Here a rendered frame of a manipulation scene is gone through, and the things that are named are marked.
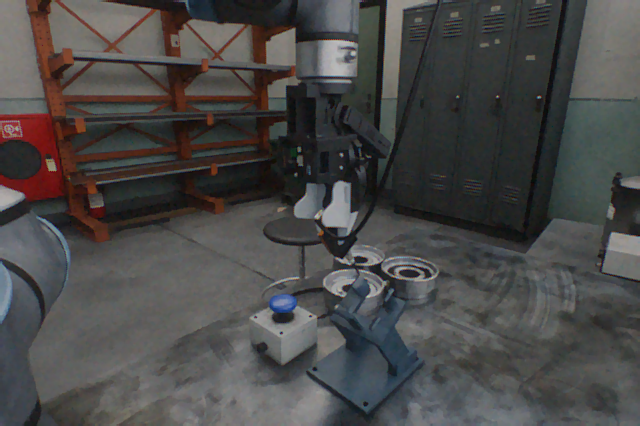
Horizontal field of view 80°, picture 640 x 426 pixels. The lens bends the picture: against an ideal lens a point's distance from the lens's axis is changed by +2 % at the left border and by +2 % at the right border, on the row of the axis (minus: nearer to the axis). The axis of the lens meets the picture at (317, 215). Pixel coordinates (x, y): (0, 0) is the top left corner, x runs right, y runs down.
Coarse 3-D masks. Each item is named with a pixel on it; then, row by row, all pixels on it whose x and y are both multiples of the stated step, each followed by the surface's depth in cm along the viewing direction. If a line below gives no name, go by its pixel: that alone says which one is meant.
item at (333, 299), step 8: (336, 272) 70; (344, 272) 71; (352, 272) 71; (360, 272) 71; (368, 272) 70; (328, 280) 69; (336, 280) 69; (368, 280) 69; (376, 280) 68; (328, 288) 64; (344, 288) 68; (376, 288) 67; (328, 296) 64; (336, 296) 62; (344, 296) 62; (368, 296) 62; (376, 296) 62; (328, 304) 66; (336, 304) 63; (368, 304) 62; (376, 304) 63; (360, 312) 62; (368, 312) 63
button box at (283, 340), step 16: (256, 320) 54; (272, 320) 54; (288, 320) 54; (304, 320) 54; (256, 336) 55; (272, 336) 52; (288, 336) 51; (304, 336) 54; (272, 352) 53; (288, 352) 52
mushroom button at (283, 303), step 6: (282, 294) 56; (270, 300) 54; (276, 300) 54; (282, 300) 54; (288, 300) 54; (294, 300) 54; (270, 306) 53; (276, 306) 53; (282, 306) 53; (288, 306) 53; (294, 306) 54; (282, 312) 53
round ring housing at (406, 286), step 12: (384, 264) 74; (396, 264) 76; (408, 264) 76; (420, 264) 76; (432, 264) 73; (384, 276) 71; (396, 276) 68; (408, 276) 75; (420, 276) 71; (432, 276) 68; (396, 288) 69; (408, 288) 67; (420, 288) 67; (432, 288) 69
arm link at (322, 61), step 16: (304, 48) 43; (320, 48) 43; (336, 48) 43; (352, 48) 44; (304, 64) 44; (320, 64) 43; (336, 64) 43; (352, 64) 44; (304, 80) 45; (320, 80) 44; (336, 80) 44
